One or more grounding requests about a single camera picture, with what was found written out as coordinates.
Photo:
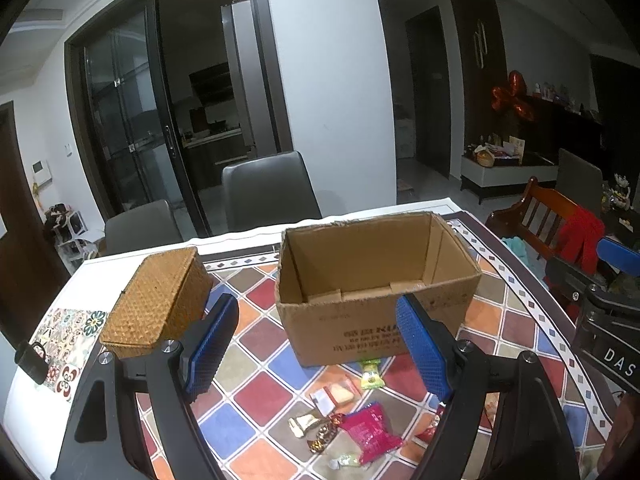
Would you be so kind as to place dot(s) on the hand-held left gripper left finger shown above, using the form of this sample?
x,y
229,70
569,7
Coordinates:
x,y
212,350

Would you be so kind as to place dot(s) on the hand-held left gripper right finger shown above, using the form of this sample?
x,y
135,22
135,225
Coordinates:
x,y
422,350

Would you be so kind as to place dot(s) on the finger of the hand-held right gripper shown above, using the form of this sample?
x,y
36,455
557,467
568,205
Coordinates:
x,y
575,280
620,257

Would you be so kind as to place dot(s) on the green candy packet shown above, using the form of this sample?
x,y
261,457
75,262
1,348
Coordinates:
x,y
372,376

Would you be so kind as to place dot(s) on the brown cardboard box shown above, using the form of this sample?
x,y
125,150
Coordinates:
x,y
350,325

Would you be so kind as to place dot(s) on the red snack packet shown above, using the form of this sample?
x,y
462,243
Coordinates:
x,y
429,432

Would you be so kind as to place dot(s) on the clear-wrapped yellow cake packet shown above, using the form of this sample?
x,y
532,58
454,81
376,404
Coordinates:
x,y
337,394

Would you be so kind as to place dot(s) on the pink snack packet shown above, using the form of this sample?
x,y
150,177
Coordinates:
x,y
370,432

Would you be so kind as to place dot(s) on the gold foil snack packet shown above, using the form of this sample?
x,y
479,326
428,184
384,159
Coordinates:
x,y
302,422

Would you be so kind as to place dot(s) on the gold candy with red ends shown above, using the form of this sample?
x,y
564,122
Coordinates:
x,y
324,432

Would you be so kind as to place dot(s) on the small green white candy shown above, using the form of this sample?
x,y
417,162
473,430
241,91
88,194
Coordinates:
x,y
345,461

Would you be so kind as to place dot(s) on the red garment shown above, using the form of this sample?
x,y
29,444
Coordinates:
x,y
582,240

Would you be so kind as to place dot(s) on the teal cloth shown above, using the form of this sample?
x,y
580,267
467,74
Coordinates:
x,y
515,249

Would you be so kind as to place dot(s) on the woven wicker basket with lid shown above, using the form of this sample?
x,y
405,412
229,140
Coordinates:
x,y
155,300

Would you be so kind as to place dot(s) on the brown wooden chair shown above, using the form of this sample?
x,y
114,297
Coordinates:
x,y
537,210

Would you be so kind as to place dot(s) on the grey dining chair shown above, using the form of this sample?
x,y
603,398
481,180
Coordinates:
x,y
270,195
580,180
142,230

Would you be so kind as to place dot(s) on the white low cabinet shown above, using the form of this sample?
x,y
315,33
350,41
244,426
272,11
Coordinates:
x,y
500,175

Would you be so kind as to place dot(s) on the dark sideboard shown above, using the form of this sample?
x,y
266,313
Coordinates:
x,y
575,130

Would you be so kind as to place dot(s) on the floral patterned placemat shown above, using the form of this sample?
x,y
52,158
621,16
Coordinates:
x,y
70,345

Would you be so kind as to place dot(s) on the small woven basket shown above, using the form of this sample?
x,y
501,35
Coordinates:
x,y
485,158

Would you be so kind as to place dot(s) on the black mug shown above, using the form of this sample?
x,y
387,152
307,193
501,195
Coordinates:
x,y
31,365

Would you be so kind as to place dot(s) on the white shoe rack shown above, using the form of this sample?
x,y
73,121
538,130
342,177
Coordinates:
x,y
70,235

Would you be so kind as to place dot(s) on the red foil balloon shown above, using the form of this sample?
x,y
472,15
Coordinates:
x,y
515,97

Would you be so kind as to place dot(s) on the dark wooden door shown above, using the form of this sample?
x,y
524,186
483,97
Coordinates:
x,y
25,240

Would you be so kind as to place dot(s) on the dark framed sliding glass door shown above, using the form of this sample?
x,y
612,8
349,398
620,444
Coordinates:
x,y
125,125

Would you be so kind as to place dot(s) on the silver refrigerator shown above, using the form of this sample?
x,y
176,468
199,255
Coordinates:
x,y
245,70

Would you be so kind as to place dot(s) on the white wall intercom panel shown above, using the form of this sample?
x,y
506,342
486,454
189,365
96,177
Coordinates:
x,y
41,171

